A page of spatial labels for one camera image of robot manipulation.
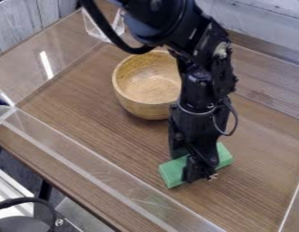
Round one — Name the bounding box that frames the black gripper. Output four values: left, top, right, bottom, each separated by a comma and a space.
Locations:
168, 103, 229, 183

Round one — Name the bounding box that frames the green rectangular block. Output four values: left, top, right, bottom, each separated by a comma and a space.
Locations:
159, 142, 233, 189

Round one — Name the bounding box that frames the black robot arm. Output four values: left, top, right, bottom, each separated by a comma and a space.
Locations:
80, 0, 239, 183

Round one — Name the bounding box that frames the brown wooden bowl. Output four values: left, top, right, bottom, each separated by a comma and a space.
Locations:
112, 50, 181, 121

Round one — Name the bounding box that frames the black table leg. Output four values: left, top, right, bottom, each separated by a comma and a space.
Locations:
38, 180, 52, 201

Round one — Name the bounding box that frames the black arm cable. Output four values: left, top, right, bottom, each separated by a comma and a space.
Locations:
211, 98, 240, 137

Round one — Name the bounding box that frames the clear acrylic tray wall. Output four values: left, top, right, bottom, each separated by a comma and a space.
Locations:
0, 14, 299, 232

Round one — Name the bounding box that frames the clear acrylic corner bracket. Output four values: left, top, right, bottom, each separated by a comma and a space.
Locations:
81, 6, 127, 44

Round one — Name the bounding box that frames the black cable loop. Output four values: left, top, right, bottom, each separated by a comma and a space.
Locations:
0, 197, 59, 232

